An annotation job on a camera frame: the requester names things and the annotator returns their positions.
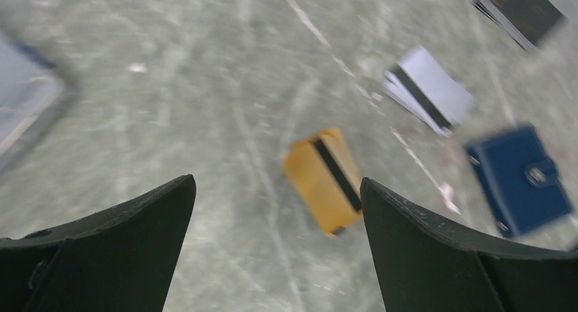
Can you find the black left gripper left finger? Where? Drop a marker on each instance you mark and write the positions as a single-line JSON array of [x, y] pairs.
[[119, 259]]

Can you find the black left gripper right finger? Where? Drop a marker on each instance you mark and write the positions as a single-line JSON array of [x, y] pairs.
[[426, 262]]

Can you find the blue leather card holder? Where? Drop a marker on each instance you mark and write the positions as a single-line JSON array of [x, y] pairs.
[[520, 180]]

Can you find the gold card stack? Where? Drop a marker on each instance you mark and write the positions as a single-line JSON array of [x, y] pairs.
[[323, 172]]

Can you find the white card stack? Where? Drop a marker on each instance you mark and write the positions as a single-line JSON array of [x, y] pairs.
[[421, 85]]

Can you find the black card stack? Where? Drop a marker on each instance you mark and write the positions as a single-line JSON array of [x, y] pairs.
[[528, 22]]

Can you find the clear plastic screw box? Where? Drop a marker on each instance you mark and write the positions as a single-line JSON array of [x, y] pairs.
[[33, 97]]

